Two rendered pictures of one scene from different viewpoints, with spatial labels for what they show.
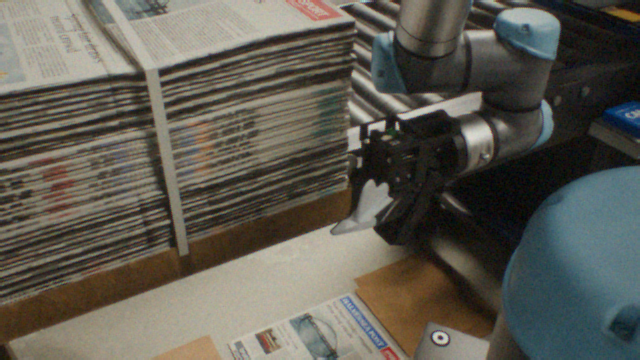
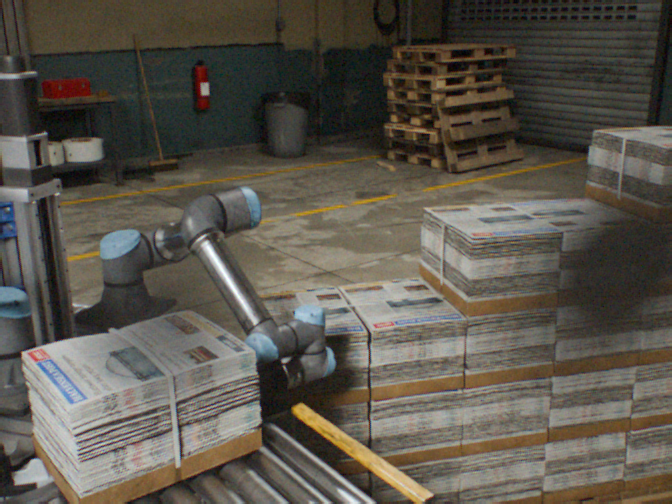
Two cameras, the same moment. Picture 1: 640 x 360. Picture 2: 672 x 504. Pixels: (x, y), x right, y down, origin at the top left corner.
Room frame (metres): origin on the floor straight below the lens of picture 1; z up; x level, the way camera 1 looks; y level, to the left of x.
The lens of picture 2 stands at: (1.91, 0.39, 1.66)
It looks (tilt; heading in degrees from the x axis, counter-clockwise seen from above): 18 degrees down; 172
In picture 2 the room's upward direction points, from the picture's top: 1 degrees counter-clockwise
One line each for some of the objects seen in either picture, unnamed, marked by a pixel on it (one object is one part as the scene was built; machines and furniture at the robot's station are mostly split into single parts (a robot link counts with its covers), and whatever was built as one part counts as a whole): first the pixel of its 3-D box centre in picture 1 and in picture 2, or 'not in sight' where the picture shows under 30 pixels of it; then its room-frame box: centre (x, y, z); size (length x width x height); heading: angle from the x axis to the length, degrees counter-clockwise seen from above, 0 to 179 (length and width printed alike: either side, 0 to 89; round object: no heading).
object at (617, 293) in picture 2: not in sight; (568, 274); (-0.23, 1.45, 0.86); 0.38 x 0.29 x 0.04; 6
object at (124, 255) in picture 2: not in sight; (123, 255); (-0.27, 0.06, 0.98); 0.13 x 0.12 x 0.14; 126
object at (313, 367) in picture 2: not in sight; (311, 364); (0.21, 0.57, 0.82); 0.11 x 0.08 x 0.09; 119
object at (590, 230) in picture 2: not in sight; (570, 248); (-0.23, 1.45, 0.95); 0.38 x 0.29 x 0.23; 6
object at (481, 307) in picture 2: not in sight; (484, 282); (-0.19, 1.16, 0.86); 0.38 x 0.29 x 0.04; 7
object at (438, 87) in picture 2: not in sight; (448, 103); (-6.75, 2.97, 0.65); 1.33 x 0.94 x 1.30; 123
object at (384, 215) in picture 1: (387, 199); not in sight; (0.53, -0.09, 0.80); 0.09 x 0.05 x 0.02; 146
